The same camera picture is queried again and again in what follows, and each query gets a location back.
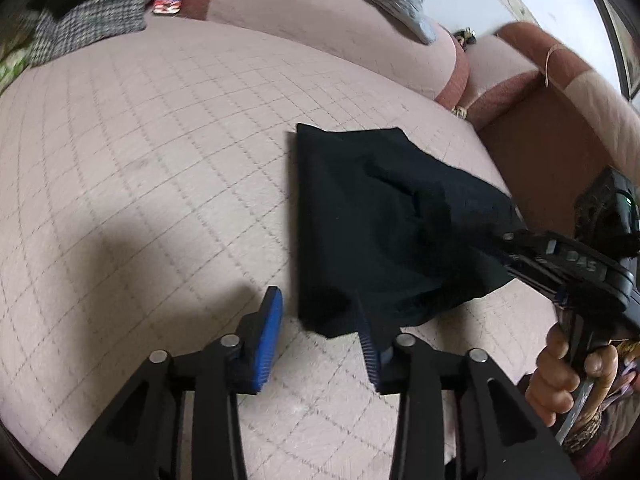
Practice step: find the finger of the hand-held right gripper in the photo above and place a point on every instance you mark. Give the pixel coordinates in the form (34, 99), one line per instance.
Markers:
(525, 250)

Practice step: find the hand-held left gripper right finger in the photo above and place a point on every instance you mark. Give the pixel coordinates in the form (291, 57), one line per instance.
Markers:
(371, 360)

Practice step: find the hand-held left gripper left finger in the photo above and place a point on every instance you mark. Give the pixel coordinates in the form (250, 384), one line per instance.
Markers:
(267, 340)

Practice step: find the black pants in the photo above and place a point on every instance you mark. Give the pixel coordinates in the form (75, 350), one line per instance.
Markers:
(375, 220)

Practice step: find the person's right forearm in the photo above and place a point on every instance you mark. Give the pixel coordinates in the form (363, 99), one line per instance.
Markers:
(610, 425)

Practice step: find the person's right hand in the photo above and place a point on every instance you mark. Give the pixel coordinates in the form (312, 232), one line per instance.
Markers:
(550, 385)

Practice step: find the pink quilted sofa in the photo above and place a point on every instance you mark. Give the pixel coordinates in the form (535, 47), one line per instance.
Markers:
(150, 185)

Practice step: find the small dark ornament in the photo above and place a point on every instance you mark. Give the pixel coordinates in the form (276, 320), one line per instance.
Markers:
(465, 36)

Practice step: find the colourful printed packet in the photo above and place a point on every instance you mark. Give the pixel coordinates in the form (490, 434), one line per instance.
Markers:
(167, 2)

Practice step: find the houndstooth coat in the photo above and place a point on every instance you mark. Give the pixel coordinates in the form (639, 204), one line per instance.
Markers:
(85, 30)

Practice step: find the green floral cloth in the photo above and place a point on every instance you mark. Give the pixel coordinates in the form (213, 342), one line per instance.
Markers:
(10, 67)

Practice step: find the dark door frame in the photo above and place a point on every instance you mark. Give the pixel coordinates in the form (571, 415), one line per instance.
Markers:
(620, 20)

